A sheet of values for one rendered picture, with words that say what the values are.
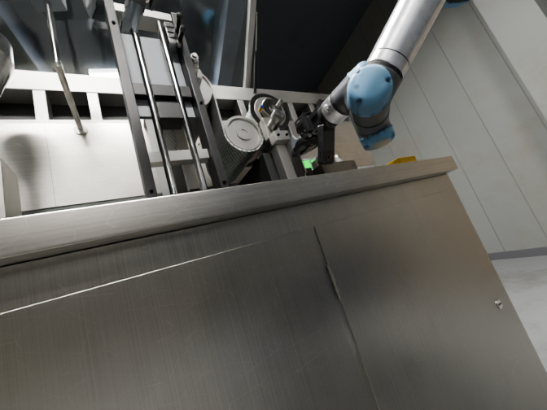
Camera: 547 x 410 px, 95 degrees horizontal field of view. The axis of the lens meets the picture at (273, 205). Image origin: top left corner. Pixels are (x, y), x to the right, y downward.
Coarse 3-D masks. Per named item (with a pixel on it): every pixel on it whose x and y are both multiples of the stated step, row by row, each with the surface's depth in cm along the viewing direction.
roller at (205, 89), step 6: (204, 84) 77; (204, 90) 77; (210, 90) 78; (204, 96) 76; (210, 96) 77; (204, 102) 75; (192, 120) 78; (192, 126) 81; (180, 132) 82; (192, 132) 84; (180, 138) 86; (180, 144) 89; (186, 144) 90
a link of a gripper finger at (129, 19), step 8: (128, 0) 39; (128, 8) 40; (136, 8) 38; (120, 16) 42; (128, 16) 41; (136, 16) 38; (120, 24) 42; (128, 24) 42; (136, 24) 38; (120, 32) 43; (136, 32) 39
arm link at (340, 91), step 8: (360, 64) 56; (352, 72) 57; (344, 80) 60; (336, 88) 63; (344, 88) 60; (336, 96) 62; (344, 96) 60; (336, 104) 63; (344, 104) 62; (344, 112) 64
